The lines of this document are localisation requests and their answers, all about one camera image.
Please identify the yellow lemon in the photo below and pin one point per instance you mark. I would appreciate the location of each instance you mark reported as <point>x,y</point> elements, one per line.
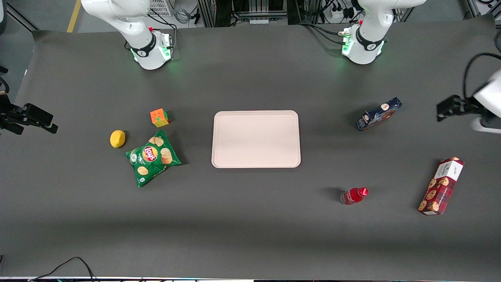
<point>117,139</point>

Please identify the white power strip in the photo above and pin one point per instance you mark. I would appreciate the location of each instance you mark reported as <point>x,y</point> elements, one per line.
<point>339,14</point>

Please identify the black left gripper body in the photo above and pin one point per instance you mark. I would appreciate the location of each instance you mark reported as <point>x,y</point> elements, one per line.
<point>461,105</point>

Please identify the white perforated box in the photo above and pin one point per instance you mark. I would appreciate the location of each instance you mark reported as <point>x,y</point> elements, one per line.
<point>160,7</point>

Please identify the dark grey table cover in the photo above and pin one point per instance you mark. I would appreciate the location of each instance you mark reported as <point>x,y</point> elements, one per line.
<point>250,219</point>

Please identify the red tartan cookie box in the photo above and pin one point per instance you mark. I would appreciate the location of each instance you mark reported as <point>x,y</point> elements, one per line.
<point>442,188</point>

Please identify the red plastic bottle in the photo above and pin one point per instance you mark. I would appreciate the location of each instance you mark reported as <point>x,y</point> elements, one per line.
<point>353,196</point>

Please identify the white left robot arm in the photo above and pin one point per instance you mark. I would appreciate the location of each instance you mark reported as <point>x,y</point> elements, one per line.
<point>366,47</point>

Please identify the aluminium frame rack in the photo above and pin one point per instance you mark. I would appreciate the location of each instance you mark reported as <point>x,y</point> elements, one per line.
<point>250,11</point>

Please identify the blue cookie box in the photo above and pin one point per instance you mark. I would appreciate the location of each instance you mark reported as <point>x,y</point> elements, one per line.
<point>379,114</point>

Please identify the orange green puzzle cube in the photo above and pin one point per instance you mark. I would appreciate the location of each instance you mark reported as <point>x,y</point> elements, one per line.
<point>159,118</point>

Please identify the green chips bag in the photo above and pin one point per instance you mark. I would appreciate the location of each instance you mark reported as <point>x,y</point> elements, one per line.
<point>150,158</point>

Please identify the beige plastic tray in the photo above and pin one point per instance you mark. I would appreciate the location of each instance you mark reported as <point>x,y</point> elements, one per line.
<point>256,139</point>

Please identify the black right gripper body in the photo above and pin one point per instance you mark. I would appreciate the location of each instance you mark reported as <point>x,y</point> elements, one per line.
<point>8,116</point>

